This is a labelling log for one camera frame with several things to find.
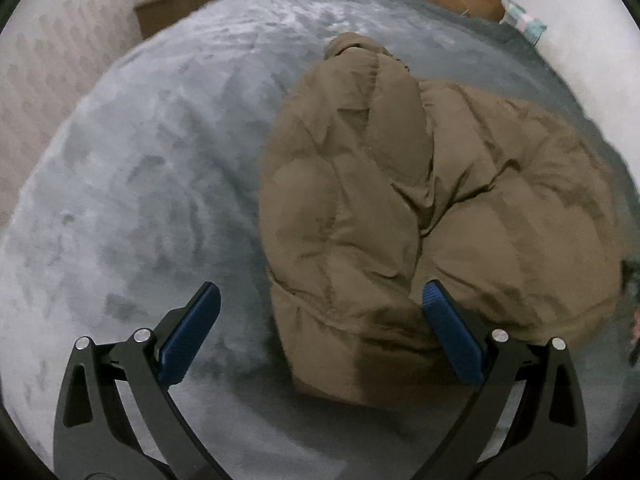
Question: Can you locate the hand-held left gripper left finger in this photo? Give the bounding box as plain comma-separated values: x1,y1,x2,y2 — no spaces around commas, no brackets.
52,281,222,480

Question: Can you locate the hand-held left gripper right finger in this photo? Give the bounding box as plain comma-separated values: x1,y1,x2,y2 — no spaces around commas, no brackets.
415,280,589,480

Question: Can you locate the brown puffer jacket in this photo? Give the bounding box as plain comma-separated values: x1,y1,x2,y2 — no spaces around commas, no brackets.
259,31,632,407

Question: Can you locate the grey plush blanket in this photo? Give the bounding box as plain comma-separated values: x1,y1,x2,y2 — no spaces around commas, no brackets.
0,0,640,476

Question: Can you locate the pastel checkered pillow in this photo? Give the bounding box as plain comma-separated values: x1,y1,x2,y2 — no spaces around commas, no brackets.
500,0,549,47

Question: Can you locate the wooden nightstand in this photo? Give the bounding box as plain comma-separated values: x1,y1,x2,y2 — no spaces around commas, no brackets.
134,0,242,41

